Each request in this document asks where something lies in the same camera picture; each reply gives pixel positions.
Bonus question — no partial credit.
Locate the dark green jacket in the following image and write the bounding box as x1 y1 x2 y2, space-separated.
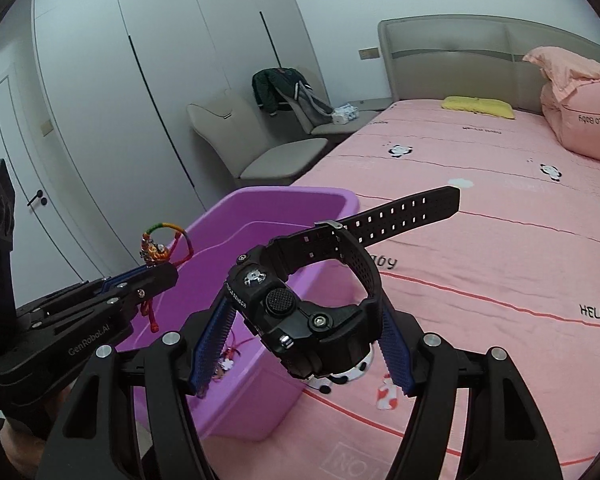
251 66 313 115

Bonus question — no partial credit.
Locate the white door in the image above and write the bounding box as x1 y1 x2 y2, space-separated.
0 60 106 311

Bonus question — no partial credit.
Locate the purple plastic basin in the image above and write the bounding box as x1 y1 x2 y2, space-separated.
114 186 361 443

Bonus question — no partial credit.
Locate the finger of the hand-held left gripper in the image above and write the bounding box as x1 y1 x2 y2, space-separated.
0 262 179 376
15 265 151 328

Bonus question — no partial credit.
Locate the pink pillow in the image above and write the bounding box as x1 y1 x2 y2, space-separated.
522 46 600 168

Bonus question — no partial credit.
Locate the grey garment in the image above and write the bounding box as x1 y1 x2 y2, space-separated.
290 82 333 123

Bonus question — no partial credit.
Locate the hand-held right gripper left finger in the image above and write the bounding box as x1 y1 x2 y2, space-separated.
40 287 241 480

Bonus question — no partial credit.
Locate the yellow pillow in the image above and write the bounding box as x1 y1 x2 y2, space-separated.
440 95 516 121

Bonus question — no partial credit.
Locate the red string bracelet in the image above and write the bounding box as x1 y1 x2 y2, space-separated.
224 332 246 361

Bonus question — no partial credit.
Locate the bed with pink printed sheet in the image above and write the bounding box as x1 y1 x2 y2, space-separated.
200 99 600 480

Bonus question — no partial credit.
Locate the beige bed headboard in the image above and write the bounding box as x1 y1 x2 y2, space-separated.
377 16 600 113

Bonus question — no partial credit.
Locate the black wrist watch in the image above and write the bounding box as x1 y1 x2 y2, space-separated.
225 186 461 380

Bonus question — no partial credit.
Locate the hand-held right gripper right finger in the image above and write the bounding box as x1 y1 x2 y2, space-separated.
377 305 563 480

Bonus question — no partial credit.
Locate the multicolour cord bracelet with charm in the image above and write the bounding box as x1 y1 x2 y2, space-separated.
139 224 195 333

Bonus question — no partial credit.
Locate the white wardrobe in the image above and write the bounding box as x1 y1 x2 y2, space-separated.
32 0 331 281

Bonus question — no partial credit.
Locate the beige lounge chair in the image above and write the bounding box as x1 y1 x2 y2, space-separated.
186 89 329 186
280 91 381 137

